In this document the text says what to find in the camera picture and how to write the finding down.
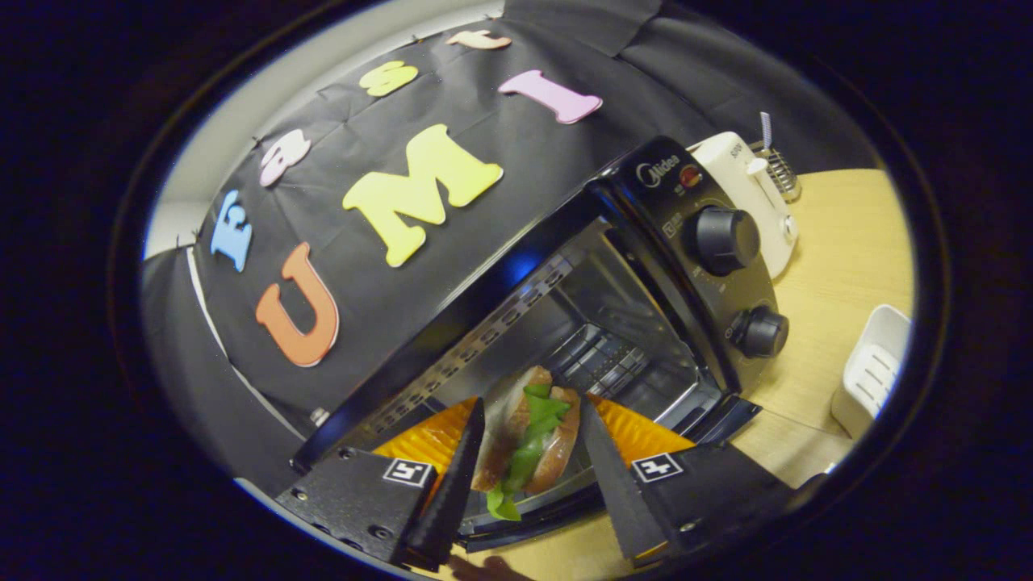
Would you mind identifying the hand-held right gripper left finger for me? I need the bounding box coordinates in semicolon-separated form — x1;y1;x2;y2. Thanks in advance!
273;396;487;572

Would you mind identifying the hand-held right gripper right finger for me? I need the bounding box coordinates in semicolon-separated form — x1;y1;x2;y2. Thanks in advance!
579;394;808;563

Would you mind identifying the lettuce sandwich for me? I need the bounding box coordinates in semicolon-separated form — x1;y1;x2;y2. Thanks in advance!
472;366;582;521

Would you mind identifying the black electric oven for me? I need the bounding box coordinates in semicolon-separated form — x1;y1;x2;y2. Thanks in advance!
291;136;790;554

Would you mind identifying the white plastic tray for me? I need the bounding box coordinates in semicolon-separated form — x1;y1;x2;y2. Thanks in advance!
831;304;914;441

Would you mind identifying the white toaster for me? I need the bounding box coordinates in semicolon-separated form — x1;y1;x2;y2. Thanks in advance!
692;132;800;279

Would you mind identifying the metal wire basket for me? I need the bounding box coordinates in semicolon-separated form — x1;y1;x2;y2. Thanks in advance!
751;141;802;203

